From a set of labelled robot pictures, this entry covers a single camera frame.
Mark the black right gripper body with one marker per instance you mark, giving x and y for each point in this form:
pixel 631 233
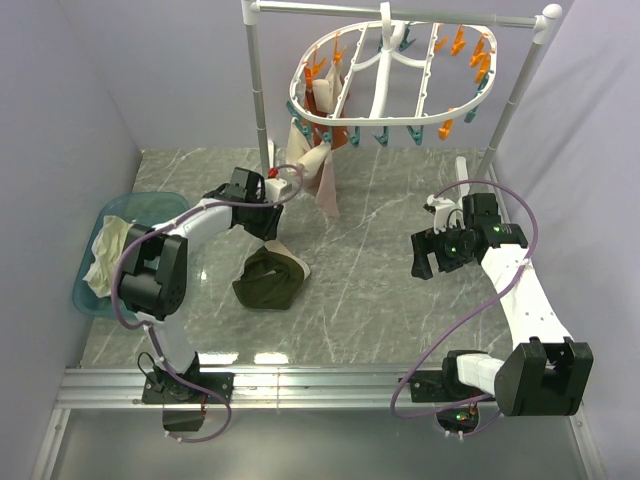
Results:
pixel 449 247

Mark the white metal drying rack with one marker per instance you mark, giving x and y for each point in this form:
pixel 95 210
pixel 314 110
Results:
pixel 389 35

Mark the cream underwear in basket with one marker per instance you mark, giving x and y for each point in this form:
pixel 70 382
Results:
pixel 106 250

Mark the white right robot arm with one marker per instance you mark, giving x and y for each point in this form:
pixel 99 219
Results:
pixel 547 371

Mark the rust orange hanging underwear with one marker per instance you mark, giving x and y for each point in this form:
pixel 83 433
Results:
pixel 320 100

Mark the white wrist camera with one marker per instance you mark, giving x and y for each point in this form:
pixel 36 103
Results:
pixel 276 188
pixel 446 213

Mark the olive green underwear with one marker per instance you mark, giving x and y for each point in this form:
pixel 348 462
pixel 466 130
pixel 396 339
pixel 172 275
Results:
pixel 271 279

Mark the aluminium mounting rail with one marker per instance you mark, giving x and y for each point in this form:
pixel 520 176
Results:
pixel 255 387

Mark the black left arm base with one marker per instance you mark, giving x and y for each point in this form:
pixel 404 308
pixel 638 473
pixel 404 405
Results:
pixel 184 407

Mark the pink hanging cloth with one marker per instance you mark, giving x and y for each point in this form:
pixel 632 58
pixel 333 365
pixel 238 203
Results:
pixel 326 195

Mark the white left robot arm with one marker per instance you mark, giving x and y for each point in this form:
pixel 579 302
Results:
pixel 150 279

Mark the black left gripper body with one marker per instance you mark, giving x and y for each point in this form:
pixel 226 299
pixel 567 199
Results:
pixel 262 220

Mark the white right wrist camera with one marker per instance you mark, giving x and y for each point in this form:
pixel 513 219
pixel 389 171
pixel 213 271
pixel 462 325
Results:
pixel 446 213

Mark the beige hanging underwear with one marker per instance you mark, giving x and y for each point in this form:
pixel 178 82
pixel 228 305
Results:
pixel 308 154

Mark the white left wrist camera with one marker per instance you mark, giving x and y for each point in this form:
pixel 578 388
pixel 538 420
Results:
pixel 276 188

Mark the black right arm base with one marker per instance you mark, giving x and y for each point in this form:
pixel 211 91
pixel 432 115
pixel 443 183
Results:
pixel 437 389

